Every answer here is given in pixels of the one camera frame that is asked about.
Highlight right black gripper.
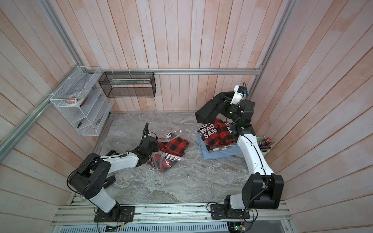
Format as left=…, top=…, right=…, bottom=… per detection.
left=219, top=95, right=241, bottom=127

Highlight red black plaid shirt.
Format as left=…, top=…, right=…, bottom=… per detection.
left=198, top=118, right=236, bottom=147

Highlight light blue shirt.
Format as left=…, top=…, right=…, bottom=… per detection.
left=197, top=133, right=243, bottom=160

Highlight dark shirt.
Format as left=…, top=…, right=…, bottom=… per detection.
left=195, top=91, right=234, bottom=124

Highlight black white plaid shirt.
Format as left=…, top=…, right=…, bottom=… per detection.
left=206, top=143, right=237, bottom=153

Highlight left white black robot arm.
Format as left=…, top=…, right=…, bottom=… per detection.
left=67, top=123, right=159, bottom=222

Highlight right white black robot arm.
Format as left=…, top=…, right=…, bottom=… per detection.
left=224, top=100, right=284, bottom=217

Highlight pens in cup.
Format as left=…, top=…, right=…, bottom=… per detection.
left=256, top=136, right=276, bottom=152

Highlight black flat clip tool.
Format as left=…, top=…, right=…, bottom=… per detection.
left=101, top=150, right=117, bottom=189

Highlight tape roll on shelf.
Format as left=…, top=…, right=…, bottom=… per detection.
left=63, top=93, right=84, bottom=106

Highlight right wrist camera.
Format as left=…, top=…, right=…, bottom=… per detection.
left=231, top=85, right=247, bottom=105

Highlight black mesh wall basket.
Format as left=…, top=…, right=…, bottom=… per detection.
left=99, top=71, right=157, bottom=98

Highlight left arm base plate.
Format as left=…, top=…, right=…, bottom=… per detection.
left=94, top=205, right=136, bottom=223

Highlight white wire shelf rack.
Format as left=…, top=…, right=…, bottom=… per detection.
left=50, top=66, right=114, bottom=136

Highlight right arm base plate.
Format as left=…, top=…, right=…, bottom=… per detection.
left=207, top=203, right=250, bottom=220

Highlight aluminium front rail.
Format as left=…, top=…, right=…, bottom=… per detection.
left=51, top=202, right=292, bottom=226

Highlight aluminium wall frame rail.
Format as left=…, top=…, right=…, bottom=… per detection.
left=1, top=1, right=299, bottom=161

